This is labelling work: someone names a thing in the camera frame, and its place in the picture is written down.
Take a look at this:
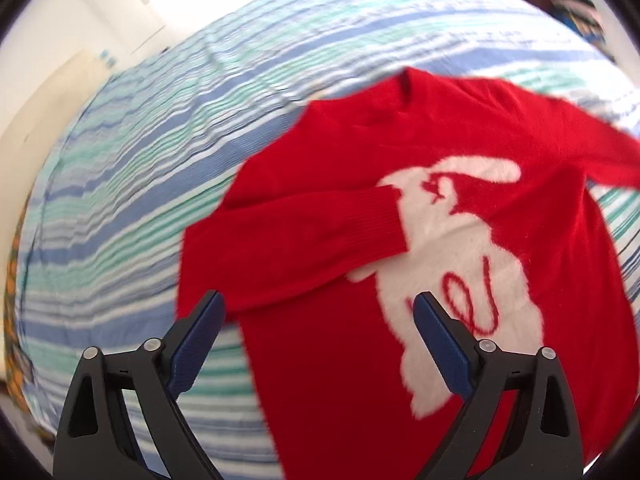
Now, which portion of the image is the pile of folded clothes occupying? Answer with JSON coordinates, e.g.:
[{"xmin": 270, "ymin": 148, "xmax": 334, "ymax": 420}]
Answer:
[{"xmin": 550, "ymin": 0, "xmax": 608, "ymax": 47}]

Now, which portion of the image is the blue green striped bed sheet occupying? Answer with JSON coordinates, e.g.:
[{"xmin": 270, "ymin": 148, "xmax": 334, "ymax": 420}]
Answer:
[{"xmin": 5, "ymin": 0, "xmax": 640, "ymax": 480}]

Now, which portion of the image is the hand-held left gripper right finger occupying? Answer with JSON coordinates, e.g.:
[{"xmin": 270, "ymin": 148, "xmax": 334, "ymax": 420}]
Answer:
[{"xmin": 411, "ymin": 293, "xmax": 586, "ymax": 480}]

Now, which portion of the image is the white wardrobe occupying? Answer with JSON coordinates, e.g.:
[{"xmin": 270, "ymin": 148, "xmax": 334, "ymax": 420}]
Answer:
[{"xmin": 75, "ymin": 0, "xmax": 168, "ymax": 58}]

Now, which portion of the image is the orange patterned cloth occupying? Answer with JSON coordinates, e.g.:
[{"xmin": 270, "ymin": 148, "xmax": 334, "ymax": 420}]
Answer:
[{"xmin": 2, "ymin": 210, "xmax": 38, "ymax": 411}]

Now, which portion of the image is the red sweater with white print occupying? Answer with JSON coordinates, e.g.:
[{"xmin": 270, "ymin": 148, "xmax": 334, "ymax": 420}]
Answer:
[{"xmin": 175, "ymin": 66, "xmax": 640, "ymax": 480}]

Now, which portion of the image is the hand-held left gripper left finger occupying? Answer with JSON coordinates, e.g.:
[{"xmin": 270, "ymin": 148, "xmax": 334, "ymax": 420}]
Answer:
[{"xmin": 52, "ymin": 289, "xmax": 227, "ymax": 480}]

